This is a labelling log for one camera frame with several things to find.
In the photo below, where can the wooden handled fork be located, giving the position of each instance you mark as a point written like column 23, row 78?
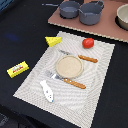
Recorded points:
column 71, row 82

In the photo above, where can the small grey pot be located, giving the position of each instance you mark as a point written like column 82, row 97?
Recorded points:
column 69, row 9

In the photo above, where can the beige bowl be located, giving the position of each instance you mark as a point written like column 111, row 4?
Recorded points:
column 122, row 14

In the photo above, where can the yellow cheese wedge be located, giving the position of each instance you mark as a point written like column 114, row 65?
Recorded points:
column 51, row 41

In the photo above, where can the beige woven placemat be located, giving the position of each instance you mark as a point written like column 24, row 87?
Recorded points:
column 72, row 107

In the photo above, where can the yellow butter box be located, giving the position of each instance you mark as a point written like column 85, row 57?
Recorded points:
column 17, row 69

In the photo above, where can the pink toy stove board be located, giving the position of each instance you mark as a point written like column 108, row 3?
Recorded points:
column 106, row 27

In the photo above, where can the wooden handled knife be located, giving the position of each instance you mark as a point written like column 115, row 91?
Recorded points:
column 80, row 56

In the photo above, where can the grey pot with handle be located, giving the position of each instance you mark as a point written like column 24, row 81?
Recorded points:
column 90, row 13

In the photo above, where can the round wooden plate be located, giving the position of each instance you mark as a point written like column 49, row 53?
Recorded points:
column 69, row 66

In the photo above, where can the red toy tomato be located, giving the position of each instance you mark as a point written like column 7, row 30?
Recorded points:
column 88, row 43

